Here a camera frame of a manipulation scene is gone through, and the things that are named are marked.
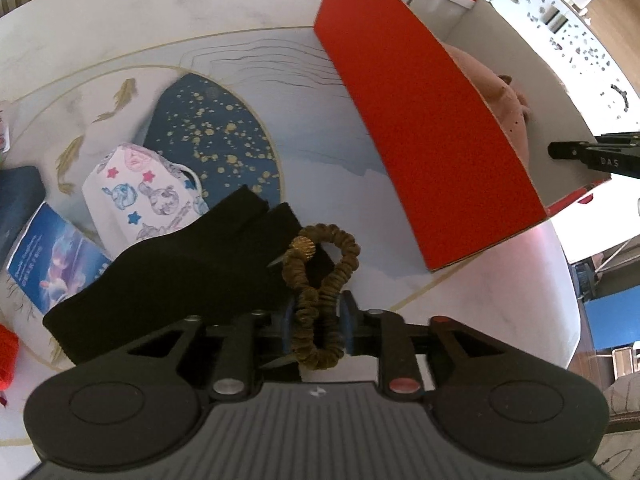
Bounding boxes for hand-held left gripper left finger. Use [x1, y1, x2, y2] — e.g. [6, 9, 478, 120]
[125, 297, 297, 397]

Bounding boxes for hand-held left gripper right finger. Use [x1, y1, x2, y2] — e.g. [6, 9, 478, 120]
[340, 291, 484, 395]

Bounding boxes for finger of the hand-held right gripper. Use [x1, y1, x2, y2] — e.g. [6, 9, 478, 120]
[547, 140, 640, 179]
[594, 131, 640, 147]

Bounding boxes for brown scrunchie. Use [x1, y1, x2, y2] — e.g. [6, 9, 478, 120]
[281, 223, 361, 372]

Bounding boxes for black grip sock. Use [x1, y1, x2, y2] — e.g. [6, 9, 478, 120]
[42, 184, 337, 366]

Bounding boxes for white cardboard box red trim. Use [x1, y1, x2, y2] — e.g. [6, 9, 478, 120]
[312, 0, 614, 274]

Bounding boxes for printed face mask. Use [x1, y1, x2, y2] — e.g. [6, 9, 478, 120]
[81, 143, 210, 257]

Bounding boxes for blue printed packet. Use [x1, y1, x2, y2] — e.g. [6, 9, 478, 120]
[7, 202, 114, 307]

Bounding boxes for red cloth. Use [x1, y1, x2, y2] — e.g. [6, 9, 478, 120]
[0, 323, 21, 392]

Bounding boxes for blue board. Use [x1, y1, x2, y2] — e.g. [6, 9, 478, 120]
[582, 294, 640, 352]

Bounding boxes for dark blue cloth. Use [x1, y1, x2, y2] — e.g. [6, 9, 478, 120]
[0, 165, 46, 257]

